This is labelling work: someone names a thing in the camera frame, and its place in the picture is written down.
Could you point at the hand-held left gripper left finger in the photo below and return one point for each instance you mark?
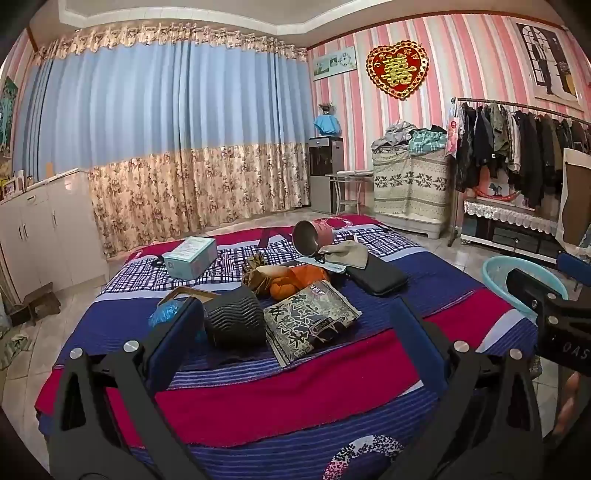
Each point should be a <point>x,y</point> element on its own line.
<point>171,341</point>

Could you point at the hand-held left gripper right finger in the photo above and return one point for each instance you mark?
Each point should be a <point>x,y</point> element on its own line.
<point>415,341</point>

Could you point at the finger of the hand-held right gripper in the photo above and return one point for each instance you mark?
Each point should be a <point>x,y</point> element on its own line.
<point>572,270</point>
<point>526,288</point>

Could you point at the blue plastic bag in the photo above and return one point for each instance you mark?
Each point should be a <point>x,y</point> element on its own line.
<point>161,314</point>

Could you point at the light blue plastic basket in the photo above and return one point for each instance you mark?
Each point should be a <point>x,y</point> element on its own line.
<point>496,272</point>

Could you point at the brown phone case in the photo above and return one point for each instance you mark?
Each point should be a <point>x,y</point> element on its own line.
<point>198,294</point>

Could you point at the black ribbed pouch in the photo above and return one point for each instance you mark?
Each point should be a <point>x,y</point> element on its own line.
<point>235,318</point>

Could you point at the brown plush toy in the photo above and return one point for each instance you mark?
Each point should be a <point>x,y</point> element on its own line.
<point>256,282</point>

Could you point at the white barcode card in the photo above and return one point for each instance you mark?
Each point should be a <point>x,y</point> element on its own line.
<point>334,269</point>

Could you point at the beige cloth pouch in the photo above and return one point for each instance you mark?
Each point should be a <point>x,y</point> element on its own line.
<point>346,254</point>

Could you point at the grey printed paper packet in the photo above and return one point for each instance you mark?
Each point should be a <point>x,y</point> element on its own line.
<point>304,323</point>

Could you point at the orange fruit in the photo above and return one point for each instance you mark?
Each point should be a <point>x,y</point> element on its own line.
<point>286,288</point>

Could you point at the person's right hand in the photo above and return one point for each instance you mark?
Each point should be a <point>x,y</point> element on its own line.
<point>570,399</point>

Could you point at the low dark cabinet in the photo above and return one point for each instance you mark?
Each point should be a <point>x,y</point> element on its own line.
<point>508,240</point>

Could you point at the white framed brown board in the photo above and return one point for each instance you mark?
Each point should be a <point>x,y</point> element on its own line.
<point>575,203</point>

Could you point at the black zip case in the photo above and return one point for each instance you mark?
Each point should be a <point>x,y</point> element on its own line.
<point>376,277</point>

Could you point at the white lace cloth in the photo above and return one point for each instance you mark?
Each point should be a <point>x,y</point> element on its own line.
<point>508,212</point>

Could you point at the teal cardboard box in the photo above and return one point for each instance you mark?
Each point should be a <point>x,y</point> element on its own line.
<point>184,258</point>

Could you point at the red curved ornament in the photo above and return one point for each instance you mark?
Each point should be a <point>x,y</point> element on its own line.
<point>498,191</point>

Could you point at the bed with striped cover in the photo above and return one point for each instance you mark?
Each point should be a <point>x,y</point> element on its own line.
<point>323,383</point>

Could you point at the row of hanging clothes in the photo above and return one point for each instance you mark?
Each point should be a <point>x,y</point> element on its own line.
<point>531,152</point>

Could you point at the small wooden stool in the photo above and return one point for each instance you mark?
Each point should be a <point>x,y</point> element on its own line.
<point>37,302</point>

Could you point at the pink metal cup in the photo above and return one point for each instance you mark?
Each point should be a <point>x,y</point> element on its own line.
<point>318,233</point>

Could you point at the patterned cloth covered appliance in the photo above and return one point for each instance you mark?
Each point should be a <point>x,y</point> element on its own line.
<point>411,184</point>

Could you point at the green rag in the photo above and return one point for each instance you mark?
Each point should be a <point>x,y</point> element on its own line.
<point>14,348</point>

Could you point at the white cabinet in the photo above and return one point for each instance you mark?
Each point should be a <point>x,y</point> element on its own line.
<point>55,221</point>

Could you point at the pink hanging bag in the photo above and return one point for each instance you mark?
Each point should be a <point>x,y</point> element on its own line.
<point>453,134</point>

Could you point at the teal plaid garment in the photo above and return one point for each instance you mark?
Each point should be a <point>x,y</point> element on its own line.
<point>427,141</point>

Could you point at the metal clothes rack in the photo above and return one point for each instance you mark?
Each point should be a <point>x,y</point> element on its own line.
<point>508,104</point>

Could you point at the small metal side table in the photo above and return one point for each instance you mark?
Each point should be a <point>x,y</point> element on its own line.
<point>355,173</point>

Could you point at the grey water dispenser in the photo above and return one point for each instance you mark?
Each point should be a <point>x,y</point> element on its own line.
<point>325,184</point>

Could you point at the grey clothes pile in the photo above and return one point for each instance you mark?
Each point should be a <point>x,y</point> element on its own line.
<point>392,136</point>

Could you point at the blue and floral curtain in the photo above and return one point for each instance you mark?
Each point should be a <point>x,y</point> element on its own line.
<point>161,115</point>

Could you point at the blue cloth cover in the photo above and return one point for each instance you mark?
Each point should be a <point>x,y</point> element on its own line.
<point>327,124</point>

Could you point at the small potted plant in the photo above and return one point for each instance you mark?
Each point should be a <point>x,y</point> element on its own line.
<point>327,109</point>

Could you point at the window wall poster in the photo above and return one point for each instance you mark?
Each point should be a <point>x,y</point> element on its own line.
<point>547,60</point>

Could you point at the red heart wall decoration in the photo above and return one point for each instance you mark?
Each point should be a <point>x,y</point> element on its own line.
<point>397,69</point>

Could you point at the green wall poster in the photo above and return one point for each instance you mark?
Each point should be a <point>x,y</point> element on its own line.
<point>7,115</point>

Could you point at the wide wall picture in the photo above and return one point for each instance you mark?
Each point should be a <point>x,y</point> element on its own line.
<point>334,63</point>

